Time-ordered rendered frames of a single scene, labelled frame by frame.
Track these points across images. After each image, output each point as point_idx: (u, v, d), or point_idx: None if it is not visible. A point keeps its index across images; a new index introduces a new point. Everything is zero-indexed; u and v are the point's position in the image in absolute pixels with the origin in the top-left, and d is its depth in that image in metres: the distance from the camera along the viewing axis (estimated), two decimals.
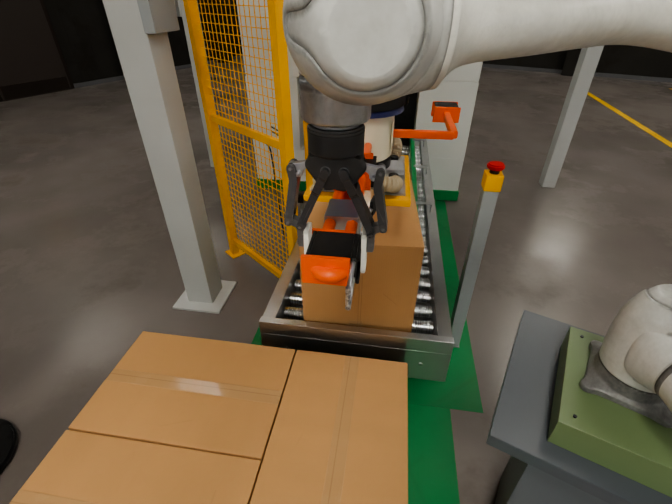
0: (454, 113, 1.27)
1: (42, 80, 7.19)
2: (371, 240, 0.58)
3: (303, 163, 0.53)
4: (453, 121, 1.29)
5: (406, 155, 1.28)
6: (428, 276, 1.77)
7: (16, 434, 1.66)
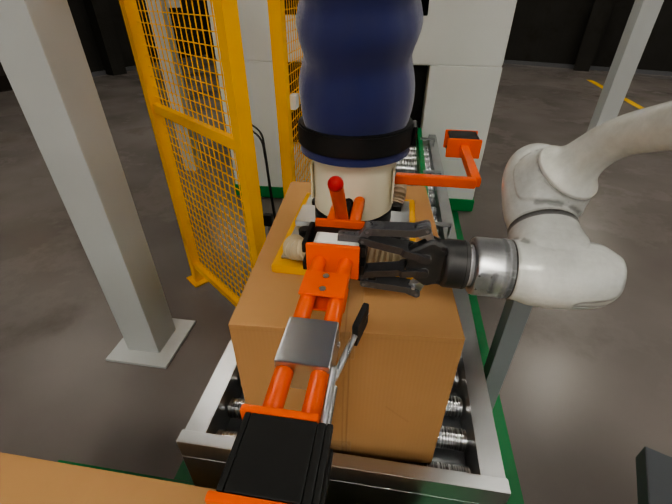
0: (473, 147, 0.99)
1: None
2: (352, 233, 0.59)
3: (423, 281, 0.62)
4: (472, 157, 1.01)
5: (411, 199, 1.00)
6: None
7: None
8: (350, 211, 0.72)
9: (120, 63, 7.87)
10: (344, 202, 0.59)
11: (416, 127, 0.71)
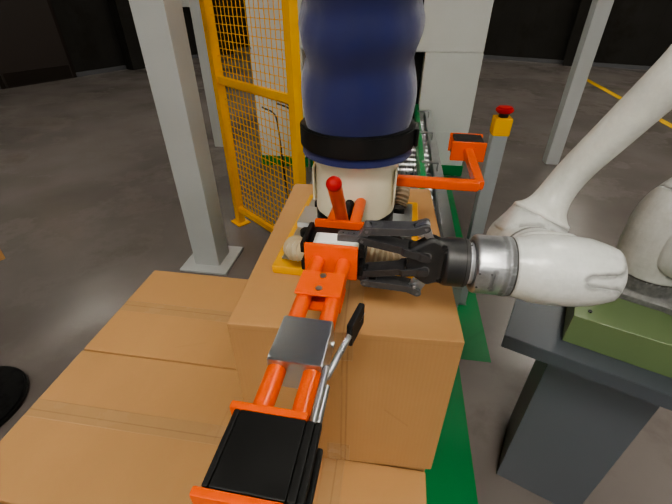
0: (478, 150, 0.99)
1: (45, 68, 7.20)
2: (352, 233, 0.59)
3: (424, 280, 0.62)
4: (477, 160, 1.00)
5: (415, 202, 1.00)
6: None
7: (27, 380, 1.67)
8: (351, 212, 0.72)
9: (140, 59, 8.45)
10: (343, 202, 0.59)
11: (418, 129, 0.71)
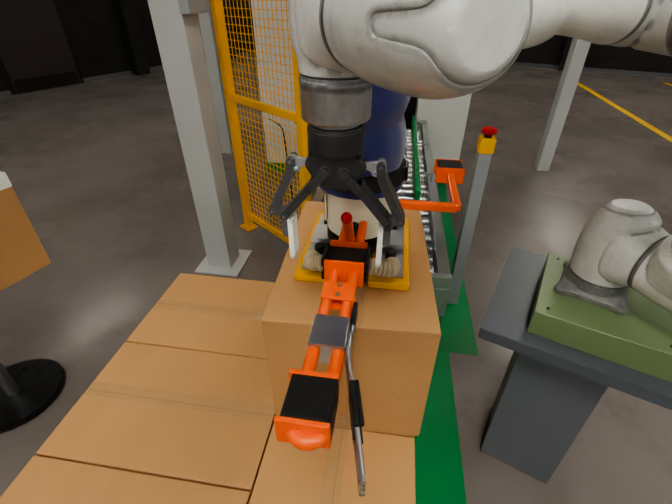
0: (458, 174, 1.20)
1: (54, 74, 7.40)
2: (388, 233, 0.56)
3: (303, 160, 0.53)
4: (457, 182, 1.21)
5: (406, 218, 1.20)
6: (429, 233, 1.98)
7: (64, 371, 1.87)
8: (356, 233, 0.92)
9: (145, 64, 8.65)
10: (352, 229, 0.79)
11: (407, 167, 0.92)
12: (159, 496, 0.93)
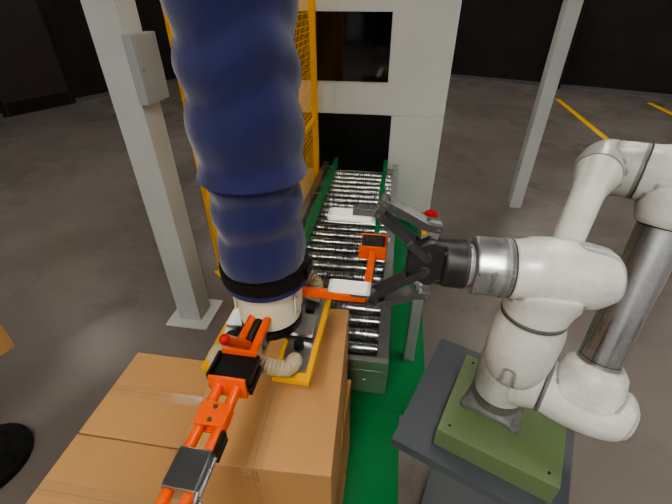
0: (380, 253, 1.22)
1: (46, 96, 7.50)
2: (368, 207, 0.56)
3: (428, 281, 0.62)
4: (380, 259, 1.23)
5: None
6: None
7: (32, 436, 1.98)
8: (257, 331, 0.94)
9: None
10: (237, 344, 0.82)
11: (306, 269, 0.94)
12: None
